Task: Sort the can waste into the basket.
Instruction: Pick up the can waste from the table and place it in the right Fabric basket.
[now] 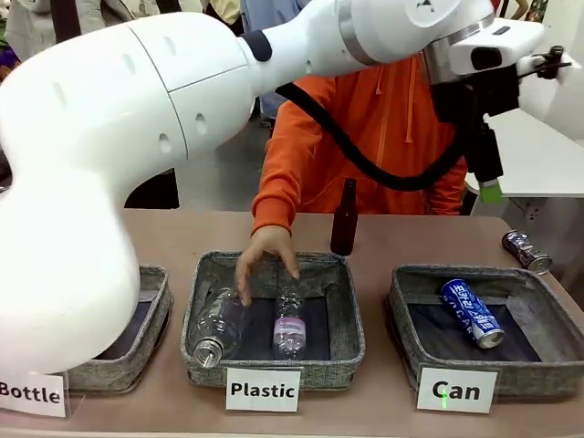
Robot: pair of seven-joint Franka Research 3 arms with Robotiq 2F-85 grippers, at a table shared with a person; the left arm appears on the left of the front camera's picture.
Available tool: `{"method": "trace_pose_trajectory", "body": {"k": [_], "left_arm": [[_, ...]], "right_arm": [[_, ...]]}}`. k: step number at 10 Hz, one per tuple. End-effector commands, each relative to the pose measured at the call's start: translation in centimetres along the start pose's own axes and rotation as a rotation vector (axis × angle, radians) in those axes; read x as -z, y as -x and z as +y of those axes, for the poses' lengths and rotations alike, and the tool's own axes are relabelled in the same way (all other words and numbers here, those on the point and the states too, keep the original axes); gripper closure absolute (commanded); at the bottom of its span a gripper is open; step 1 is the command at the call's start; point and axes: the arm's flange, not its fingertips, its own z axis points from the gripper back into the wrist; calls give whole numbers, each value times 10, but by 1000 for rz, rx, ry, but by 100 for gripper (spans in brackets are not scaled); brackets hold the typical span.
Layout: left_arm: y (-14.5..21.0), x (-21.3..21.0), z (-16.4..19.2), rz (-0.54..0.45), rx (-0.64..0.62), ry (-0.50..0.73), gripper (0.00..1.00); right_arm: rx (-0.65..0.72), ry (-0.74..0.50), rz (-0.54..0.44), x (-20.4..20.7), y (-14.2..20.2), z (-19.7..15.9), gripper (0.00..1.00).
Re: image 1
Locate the clear bottle with pink label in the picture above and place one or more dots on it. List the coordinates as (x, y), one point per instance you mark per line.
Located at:
(288, 333)

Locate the person in beige jacket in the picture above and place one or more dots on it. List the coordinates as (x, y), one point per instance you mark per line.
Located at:
(32, 23)

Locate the large clear plastic bottle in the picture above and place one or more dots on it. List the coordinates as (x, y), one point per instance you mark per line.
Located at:
(214, 328)

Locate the person in orange hoodie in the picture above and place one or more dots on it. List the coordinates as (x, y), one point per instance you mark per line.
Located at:
(374, 105)

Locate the grey woven fabric basket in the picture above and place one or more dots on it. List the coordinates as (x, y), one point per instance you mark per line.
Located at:
(328, 283)
(538, 296)
(150, 292)

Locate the brown glass bottle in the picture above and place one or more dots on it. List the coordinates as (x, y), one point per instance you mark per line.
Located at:
(342, 228)

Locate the blue Pocari drink can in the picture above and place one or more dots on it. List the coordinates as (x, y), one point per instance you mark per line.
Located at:
(470, 310)

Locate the person in blue shirt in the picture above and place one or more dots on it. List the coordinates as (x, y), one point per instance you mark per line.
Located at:
(274, 9)

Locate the white Bottle label sign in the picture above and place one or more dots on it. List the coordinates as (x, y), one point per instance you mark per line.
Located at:
(32, 394)

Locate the orange-sleeved right forearm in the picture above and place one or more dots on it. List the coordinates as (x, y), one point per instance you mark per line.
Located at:
(274, 205)

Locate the dark blue drink can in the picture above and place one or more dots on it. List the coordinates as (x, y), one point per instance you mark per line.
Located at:
(524, 251)

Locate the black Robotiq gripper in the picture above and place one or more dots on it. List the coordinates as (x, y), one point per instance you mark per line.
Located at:
(474, 98)

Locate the white Can label sign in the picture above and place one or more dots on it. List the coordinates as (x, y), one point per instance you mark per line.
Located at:
(456, 391)

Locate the person's right hand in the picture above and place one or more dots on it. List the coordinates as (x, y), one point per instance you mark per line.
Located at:
(267, 246)

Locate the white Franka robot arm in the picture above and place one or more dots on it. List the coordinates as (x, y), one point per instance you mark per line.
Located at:
(114, 114)

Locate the white desk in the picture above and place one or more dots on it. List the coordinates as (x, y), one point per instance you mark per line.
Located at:
(538, 164)

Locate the white Plastic label sign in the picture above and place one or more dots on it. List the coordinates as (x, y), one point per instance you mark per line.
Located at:
(262, 390)

